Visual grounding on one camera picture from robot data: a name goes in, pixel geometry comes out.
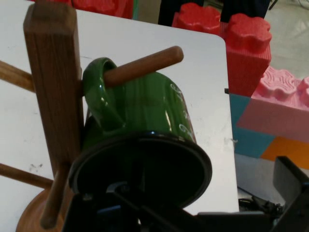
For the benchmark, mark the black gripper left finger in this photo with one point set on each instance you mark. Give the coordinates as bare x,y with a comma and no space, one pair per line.
116,212

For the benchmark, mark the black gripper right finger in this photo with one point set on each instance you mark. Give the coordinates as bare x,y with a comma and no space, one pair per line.
293,191

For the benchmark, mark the green enamel mug white lettering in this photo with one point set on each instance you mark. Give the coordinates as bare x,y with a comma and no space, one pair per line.
144,108

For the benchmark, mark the pink foam block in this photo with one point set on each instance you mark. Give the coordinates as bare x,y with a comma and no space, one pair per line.
277,108

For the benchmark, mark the black table edge clip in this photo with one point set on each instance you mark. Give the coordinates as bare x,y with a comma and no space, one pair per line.
227,91

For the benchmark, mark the wooden mug tree stand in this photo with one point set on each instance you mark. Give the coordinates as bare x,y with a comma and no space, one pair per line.
53,79

